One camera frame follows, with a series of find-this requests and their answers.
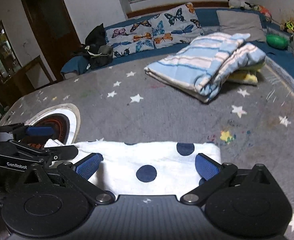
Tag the plush toys pile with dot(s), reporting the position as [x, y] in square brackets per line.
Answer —
[285, 26]

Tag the yellow folded cloth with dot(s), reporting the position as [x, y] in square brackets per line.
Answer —
[246, 75]

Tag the grey star pattern mat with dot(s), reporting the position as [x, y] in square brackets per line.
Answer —
[250, 124]

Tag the butterfly print pillow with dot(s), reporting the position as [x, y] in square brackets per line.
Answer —
[177, 25]

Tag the white navy polka dot garment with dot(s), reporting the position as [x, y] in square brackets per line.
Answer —
[146, 168]

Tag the black bag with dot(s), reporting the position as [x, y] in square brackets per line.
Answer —
[95, 49]

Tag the dark wooden door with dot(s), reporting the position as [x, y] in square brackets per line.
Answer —
[54, 32]

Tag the blue striped folded blanket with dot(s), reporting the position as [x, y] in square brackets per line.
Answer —
[201, 68]

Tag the grey cushion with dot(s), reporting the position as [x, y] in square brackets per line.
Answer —
[233, 22]

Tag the green ball toy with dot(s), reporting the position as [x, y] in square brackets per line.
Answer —
[277, 42]

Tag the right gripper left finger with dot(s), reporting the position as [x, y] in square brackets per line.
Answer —
[77, 176]

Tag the glass display cabinet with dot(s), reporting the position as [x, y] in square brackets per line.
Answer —
[9, 63]

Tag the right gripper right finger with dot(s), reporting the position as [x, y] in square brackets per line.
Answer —
[216, 176]

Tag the round induction cooktop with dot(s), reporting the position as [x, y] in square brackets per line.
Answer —
[64, 119]

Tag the dark wooden table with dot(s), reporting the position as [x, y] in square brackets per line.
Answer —
[20, 85]

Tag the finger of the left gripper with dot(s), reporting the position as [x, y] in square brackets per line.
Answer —
[62, 152]
[42, 130]

